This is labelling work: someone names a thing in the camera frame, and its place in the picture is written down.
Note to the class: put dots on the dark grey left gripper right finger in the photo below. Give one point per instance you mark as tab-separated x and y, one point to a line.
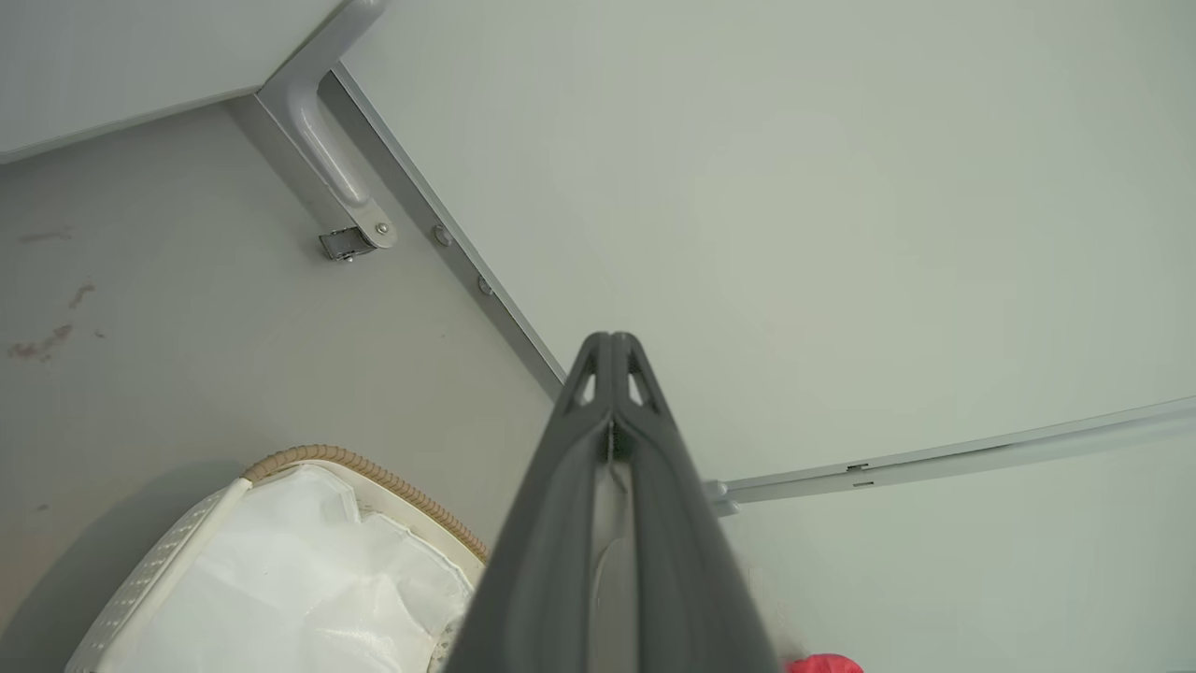
682	561

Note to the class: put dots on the grey metal support leg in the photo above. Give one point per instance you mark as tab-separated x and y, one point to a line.
318	140

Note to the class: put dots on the small caster wheel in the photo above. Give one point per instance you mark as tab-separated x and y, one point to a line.
341	245

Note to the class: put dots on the plain grey panel rail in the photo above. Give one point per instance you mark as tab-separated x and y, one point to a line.
934	463

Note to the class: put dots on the red clothing with white stripes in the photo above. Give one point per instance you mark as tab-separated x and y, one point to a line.
822	665

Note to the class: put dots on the white basket liner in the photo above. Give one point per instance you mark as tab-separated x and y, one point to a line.
299	579

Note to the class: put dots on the wicker laundry basket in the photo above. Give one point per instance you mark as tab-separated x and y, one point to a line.
374	467

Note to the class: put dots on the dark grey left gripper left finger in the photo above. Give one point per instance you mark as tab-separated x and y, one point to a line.
533	561

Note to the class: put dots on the grey panel rail with screws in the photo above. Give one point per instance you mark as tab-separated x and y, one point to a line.
462	262

